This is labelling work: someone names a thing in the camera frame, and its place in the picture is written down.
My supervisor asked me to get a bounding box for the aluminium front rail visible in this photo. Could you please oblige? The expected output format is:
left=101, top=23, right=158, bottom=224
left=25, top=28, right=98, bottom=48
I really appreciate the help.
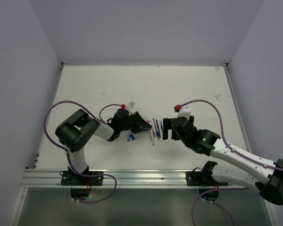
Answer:
left=20, top=167, right=268, bottom=189

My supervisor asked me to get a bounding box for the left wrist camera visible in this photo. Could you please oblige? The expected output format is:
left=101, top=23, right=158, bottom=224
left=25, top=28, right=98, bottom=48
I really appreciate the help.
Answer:
left=125, top=101, right=135, bottom=115

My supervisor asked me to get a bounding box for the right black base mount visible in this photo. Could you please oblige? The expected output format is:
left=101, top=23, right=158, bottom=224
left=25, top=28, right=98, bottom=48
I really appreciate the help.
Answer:
left=185, top=161, right=229, bottom=186

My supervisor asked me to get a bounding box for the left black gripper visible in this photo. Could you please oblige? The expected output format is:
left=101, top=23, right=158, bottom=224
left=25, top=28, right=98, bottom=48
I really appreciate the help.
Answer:
left=119, top=111, right=151, bottom=133

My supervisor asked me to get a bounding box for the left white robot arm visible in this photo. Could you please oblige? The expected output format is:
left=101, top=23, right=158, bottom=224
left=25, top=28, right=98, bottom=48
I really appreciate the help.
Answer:
left=55, top=108, right=152, bottom=185

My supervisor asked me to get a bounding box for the blue capped pen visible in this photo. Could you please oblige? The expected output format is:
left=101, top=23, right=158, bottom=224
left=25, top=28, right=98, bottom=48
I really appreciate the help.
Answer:
left=147, top=120, right=155, bottom=145

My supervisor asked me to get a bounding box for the red ink pen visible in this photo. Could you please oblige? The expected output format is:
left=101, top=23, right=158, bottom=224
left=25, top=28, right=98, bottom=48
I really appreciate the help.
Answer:
left=151, top=118, right=157, bottom=137

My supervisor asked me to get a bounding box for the dark blue pen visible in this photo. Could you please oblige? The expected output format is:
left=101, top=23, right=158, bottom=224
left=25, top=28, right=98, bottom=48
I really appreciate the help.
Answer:
left=155, top=119, right=161, bottom=140

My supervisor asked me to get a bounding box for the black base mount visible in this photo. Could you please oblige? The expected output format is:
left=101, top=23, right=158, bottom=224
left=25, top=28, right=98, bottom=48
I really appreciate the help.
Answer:
left=59, top=169, right=103, bottom=200
left=185, top=161, right=229, bottom=186

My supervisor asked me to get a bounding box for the aluminium rail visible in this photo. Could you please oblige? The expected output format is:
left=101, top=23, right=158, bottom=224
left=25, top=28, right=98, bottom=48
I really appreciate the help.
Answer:
left=221, top=63, right=252, bottom=153
left=20, top=167, right=268, bottom=189

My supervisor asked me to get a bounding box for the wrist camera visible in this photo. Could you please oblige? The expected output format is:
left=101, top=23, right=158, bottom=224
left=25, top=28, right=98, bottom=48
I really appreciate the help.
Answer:
left=125, top=101, right=135, bottom=115
left=177, top=106, right=191, bottom=119

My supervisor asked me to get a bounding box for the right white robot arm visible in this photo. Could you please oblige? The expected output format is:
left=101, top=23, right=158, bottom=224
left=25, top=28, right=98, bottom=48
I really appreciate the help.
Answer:
left=162, top=116, right=283, bottom=205

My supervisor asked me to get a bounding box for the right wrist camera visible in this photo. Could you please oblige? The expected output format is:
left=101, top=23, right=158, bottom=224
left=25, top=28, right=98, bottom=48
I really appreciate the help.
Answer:
left=177, top=106, right=191, bottom=119

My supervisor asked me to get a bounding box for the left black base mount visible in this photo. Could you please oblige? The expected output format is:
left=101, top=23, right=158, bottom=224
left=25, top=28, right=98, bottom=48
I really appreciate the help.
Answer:
left=59, top=169, right=103, bottom=200

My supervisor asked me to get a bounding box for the aluminium right side rail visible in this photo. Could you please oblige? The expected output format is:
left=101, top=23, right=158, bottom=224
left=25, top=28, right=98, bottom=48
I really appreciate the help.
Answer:
left=221, top=63, right=252, bottom=153

